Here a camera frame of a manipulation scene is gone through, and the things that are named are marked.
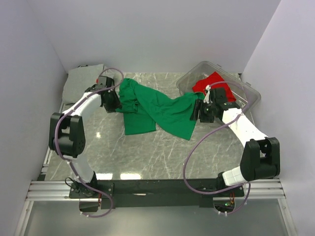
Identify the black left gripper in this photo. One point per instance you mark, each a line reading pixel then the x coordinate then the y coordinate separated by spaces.
pixel 116 104

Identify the green t shirt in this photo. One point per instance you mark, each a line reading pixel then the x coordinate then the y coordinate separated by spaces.
pixel 144 108

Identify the aluminium frame rail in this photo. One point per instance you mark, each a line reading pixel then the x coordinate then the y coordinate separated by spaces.
pixel 59 191

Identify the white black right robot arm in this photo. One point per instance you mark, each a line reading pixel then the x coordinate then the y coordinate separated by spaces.
pixel 261 154

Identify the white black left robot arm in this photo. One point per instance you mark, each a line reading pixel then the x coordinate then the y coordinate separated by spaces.
pixel 67 134

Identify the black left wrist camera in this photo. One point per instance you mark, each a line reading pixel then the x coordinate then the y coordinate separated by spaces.
pixel 104 82

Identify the red t shirt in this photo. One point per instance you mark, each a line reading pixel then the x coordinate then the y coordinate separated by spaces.
pixel 201 85

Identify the clear plastic bin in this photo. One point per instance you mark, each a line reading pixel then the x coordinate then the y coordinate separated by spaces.
pixel 245 95

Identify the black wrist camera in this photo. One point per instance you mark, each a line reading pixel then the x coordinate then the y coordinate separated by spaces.
pixel 104 82
pixel 218 97

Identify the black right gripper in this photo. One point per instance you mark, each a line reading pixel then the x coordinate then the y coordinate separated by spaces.
pixel 199 105

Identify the folded grey t shirt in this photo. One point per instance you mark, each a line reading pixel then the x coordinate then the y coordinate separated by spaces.
pixel 79 79

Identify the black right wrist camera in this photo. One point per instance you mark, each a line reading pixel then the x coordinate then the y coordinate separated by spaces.
pixel 218 97

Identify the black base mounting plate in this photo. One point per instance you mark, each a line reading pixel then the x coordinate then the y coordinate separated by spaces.
pixel 155 193

